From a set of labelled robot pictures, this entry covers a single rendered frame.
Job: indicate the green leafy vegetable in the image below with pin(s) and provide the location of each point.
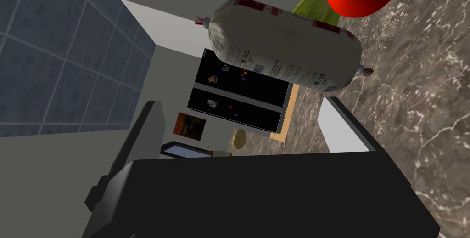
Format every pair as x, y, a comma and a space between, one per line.
315, 6

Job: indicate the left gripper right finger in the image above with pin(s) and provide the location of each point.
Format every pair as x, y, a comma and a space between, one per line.
339, 135

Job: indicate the white wrapped sausage roll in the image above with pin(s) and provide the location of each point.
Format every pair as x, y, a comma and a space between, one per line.
282, 47

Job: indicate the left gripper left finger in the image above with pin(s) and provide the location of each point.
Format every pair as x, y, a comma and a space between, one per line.
147, 135

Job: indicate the orange wall painting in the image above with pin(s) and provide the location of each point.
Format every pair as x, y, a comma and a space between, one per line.
189, 126

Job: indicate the black fridge with magnets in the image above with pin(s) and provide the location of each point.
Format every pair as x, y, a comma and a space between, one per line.
249, 96

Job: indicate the dark framed window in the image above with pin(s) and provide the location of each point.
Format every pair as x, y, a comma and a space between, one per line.
183, 151

